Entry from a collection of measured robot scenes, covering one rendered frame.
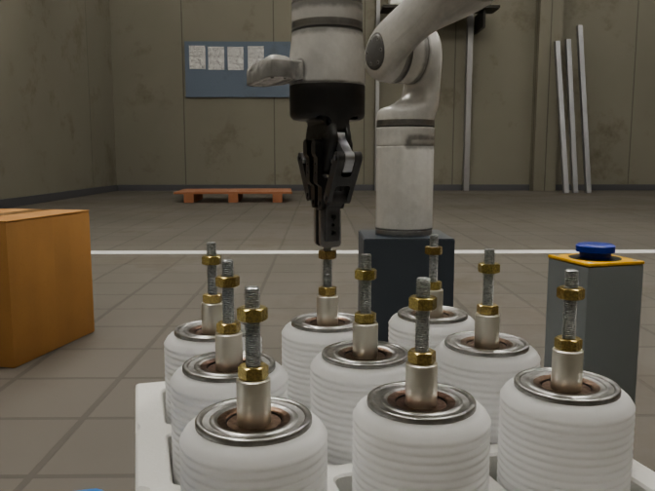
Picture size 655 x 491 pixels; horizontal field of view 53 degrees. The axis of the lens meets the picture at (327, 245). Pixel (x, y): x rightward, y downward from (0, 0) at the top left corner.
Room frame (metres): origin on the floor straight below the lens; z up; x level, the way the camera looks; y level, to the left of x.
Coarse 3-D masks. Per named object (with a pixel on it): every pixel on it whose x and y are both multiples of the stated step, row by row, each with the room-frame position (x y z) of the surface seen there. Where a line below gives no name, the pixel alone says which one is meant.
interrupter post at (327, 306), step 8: (320, 296) 0.67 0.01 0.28; (328, 296) 0.66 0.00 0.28; (336, 296) 0.67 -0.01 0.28; (320, 304) 0.66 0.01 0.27; (328, 304) 0.66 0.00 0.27; (336, 304) 0.67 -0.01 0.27; (320, 312) 0.66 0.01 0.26; (328, 312) 0.66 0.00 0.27; (336, 312) 0.67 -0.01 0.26; (320, 320) 0.66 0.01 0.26; (328, 320) 0.66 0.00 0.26; (336, 320) 0.67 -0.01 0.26
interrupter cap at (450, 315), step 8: (400, 312) 0.71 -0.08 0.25; (408, 312) 0.71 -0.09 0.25; (448, 312) 0.71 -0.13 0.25; (456, 312) 0.71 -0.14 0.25; (464, 312) 0.71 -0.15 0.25; (408, 320) 0.68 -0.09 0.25; (432, 320) 0.67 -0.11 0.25; (440, 320) 0.67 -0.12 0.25; (448, 320) 0.67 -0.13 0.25; (456, 320) 0.67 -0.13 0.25; (464, 320) 0.68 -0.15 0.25
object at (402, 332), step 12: (396, 324) 0.69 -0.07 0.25; (408, 324) 0.68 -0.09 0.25; (432, 324) 0.67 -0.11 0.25; (444, 324) 0.67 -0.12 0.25; (456, 324) 0.67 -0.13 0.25; (468, 324) 0.68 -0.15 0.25; (396, 336) 0.69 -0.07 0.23; (408, 336) 0.67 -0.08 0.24; (432, 336) 0.66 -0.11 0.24; (444, 336) 0.66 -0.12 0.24; (408, 348) 0.67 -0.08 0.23; (432, 348) 0.66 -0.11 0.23
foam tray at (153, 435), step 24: (144, 384) 0.69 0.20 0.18; (144, 408) 0.62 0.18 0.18; (144, 432) 0.56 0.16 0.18; (168, 432) 0.56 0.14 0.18; (144, 456) 0.51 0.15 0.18; (168, 456) 0.51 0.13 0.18; (144, 480) 0.47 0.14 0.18; (168, 480) 0.47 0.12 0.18; (336, 480) 0.48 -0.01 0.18; (648, 480) 0.47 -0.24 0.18
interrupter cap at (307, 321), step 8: (296, 320) 0.68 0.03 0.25; (304, 320) 0.68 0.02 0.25; (312, 320) 0.68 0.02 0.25; (344, 320) 0.68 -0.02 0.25; (352, 320) 0.67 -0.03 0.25; (296, 328) 0.65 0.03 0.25; (304, 328) 0.64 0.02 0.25; (312, 328) 0.64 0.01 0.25; (320, 328) 0.64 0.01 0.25; (328, 328) 0.64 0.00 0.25; (336, 328) 0.64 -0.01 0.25; (344, 328) 0.64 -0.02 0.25; (352, 328) 0.64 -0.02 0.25
